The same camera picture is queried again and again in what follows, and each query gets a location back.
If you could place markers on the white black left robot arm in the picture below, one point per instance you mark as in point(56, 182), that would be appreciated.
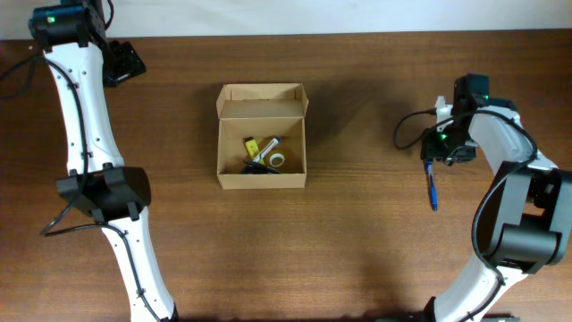
point(116, 197)

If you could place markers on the yellow tape roll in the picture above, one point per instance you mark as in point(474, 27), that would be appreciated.
point(276, 159)

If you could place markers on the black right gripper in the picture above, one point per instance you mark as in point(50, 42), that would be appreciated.
point(430, 148)

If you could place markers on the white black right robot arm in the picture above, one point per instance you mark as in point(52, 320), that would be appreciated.
point(523, 222)

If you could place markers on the brown cardboard box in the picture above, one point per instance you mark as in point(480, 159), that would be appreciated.
point(262, 111)

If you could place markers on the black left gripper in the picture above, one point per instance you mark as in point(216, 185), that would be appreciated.
point(130, 63)

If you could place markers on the black whiteboard marker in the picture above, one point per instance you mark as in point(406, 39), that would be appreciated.
point(248, 170)

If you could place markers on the blue ballpoint pen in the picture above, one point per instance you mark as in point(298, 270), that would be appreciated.
point(432, 192)

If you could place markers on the black ballpoint pen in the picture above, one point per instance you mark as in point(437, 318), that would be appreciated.
point(262, 169)

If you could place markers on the yellow highlighter marker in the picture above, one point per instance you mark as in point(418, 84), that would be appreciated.
point(251, 147)

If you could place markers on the blue whiteboard marker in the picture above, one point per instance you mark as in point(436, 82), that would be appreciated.
point(266, 150)

